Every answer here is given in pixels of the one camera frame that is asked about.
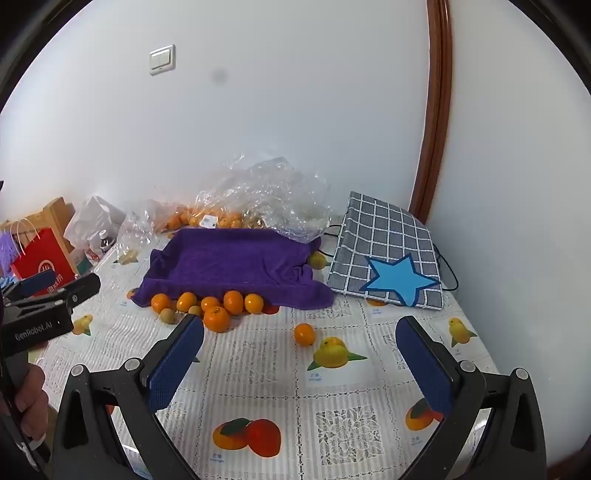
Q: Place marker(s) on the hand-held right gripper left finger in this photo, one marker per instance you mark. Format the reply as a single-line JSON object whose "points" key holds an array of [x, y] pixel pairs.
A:
{"points": [[178, 364]]}

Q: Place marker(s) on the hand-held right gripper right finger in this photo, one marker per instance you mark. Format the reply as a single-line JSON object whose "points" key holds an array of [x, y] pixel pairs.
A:
{"points": [[425, 364]]}

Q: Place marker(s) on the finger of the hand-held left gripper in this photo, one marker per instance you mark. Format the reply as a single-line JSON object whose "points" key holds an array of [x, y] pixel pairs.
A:
{"points": [[85, 286], [39, 281]]}

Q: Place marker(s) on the small green round fruit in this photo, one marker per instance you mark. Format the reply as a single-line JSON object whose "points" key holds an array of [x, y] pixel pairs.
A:
{"points": [[195, 309], [167, 316]]}

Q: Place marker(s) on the large mandarin with green stem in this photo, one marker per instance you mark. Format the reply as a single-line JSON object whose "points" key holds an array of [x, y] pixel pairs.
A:
{"points": [[216, 319]]}

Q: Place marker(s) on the small orange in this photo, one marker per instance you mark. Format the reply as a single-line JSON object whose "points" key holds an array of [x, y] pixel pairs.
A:
{"points": [[304, 334], [253, 303], [160, 302], [210, 302], [233, 301], [187, 301]]}

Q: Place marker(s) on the purple towel covered tray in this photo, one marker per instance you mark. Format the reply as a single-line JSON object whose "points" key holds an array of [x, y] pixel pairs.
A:
{"points": [[231, 263]]}

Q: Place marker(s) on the pile of bagged brown fruits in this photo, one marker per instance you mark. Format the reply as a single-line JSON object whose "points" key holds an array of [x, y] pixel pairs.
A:
{"points": [[254, 221]]}

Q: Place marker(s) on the person's left hand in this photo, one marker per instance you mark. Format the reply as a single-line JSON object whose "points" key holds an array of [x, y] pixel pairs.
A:
{"points": [[30, 401]]}

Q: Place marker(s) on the red paper bag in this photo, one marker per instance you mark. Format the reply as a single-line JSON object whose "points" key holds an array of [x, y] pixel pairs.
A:
{"points": [[46, 254]]}

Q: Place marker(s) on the purple fluffy item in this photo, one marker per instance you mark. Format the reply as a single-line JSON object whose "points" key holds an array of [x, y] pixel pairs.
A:
{"points": [[7, 251]]}

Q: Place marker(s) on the dark bottle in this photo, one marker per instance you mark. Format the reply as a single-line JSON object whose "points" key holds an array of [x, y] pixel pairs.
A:
{"points": [[105, 241]]}

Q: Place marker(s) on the white plastic bag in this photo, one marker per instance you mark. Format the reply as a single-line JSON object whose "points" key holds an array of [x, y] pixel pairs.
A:
{"points": [[92, 217]]}

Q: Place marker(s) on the brown cardboard box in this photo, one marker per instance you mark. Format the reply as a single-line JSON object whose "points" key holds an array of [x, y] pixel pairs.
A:
{"points": [[57, 212]]}

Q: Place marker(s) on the small clear plastic bag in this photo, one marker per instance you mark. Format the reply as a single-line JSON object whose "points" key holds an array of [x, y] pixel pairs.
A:
{"points": [[134, 230]]}

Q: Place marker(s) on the pile of bagged oranges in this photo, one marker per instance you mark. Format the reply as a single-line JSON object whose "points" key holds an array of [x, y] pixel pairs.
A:
{"points": [[178, 220]]}

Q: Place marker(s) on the grey checked bag blue star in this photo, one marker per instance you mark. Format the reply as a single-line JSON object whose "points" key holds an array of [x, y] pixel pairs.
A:
{"points": [[383, 230]]}

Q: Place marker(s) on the large clear plastic bag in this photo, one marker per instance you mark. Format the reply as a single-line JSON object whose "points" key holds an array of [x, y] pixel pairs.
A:
{"points": [[286, 194]]}

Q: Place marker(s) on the white light switch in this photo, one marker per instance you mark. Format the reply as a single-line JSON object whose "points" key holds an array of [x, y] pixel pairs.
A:
{"points": [[161, 60]]}

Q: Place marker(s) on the brown wooden door frame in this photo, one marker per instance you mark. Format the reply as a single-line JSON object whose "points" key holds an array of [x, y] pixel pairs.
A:
{"points": [[438, 92]]}

